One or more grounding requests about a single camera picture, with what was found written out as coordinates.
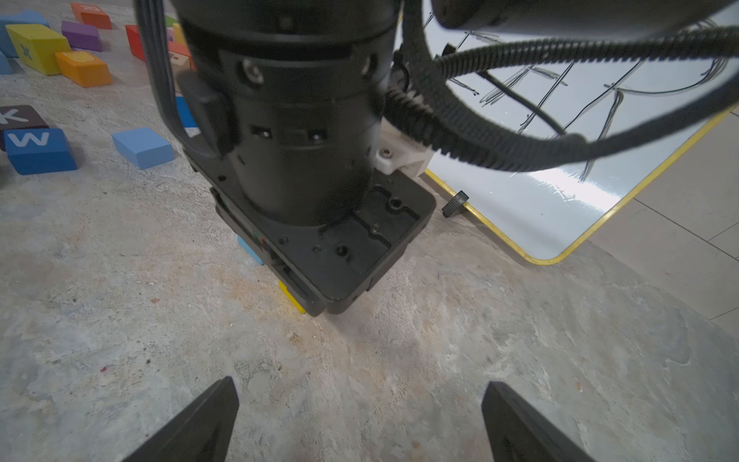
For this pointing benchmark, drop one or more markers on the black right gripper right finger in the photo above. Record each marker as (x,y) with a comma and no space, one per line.
(519,432)

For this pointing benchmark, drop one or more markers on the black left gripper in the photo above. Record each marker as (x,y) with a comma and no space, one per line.
(326,268)

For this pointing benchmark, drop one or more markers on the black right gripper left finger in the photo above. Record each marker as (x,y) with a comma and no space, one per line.
(200,432)

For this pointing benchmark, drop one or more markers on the yellow block E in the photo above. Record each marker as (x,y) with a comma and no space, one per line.
(291,297)

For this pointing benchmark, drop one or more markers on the light blue block P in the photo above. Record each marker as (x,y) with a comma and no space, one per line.
(244,245)

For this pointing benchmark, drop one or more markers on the blue wedge block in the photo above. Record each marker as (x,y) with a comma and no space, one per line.
(184,112)

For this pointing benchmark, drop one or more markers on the light blue plain block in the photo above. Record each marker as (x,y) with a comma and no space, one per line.
(143,148)

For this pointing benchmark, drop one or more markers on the red plain block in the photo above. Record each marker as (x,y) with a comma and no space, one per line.
(135,42)

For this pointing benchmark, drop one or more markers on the blue block W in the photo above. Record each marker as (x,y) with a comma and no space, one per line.
(37,151)

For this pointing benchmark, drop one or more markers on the purple plain block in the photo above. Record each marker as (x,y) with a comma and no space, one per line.
(81,36)

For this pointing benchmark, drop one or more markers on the orange block far left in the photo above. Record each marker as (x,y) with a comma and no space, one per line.
(91,15)

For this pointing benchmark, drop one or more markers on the dark brown block K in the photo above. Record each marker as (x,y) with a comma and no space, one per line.
(18,117)

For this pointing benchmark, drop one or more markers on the white board yellow frame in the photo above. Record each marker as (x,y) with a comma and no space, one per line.
(446,123)

